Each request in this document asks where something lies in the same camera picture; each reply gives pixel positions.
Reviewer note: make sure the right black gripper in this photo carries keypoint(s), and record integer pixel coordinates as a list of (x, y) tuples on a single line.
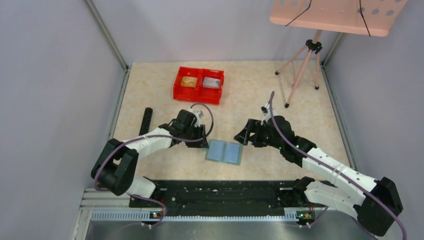
[(253, 133)]

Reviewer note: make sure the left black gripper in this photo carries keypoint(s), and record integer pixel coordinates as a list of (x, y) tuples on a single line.
[(197, 133)]

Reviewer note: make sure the green card holder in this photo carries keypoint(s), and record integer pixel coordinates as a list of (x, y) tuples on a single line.
[(224, 152)]

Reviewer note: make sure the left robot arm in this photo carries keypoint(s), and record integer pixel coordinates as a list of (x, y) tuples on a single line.
[(116, 165)]

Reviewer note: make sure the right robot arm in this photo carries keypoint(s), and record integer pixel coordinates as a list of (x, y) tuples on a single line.
[(374, 203)]

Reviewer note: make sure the silver card in bin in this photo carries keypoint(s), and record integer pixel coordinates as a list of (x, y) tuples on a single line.
[(212, 83)]

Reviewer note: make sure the gold card in bin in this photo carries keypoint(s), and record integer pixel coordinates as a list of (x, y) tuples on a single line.
[(188, 81)]

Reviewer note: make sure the red two-compartment bin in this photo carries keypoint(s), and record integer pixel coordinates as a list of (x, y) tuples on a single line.
[(198, 93)]

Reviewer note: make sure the black perforated bar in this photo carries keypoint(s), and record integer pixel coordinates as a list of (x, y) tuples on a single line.
[(146, 121)]

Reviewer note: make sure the pink tripod stand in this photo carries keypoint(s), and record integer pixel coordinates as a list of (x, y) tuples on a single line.
[(313, 46)]

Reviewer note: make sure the pink perforated tray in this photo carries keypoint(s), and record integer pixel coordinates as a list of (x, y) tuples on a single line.
[(361, 17)]

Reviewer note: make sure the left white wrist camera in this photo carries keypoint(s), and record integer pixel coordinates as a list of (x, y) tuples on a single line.
[(198, 116)]

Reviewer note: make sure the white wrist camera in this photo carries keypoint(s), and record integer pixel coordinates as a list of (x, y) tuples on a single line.
[(266, 112), (198, 116)]

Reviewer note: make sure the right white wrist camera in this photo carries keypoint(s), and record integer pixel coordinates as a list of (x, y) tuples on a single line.
[(266, 112)]

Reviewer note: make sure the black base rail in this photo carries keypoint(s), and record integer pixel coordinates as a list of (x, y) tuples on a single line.
[(229, 198)]

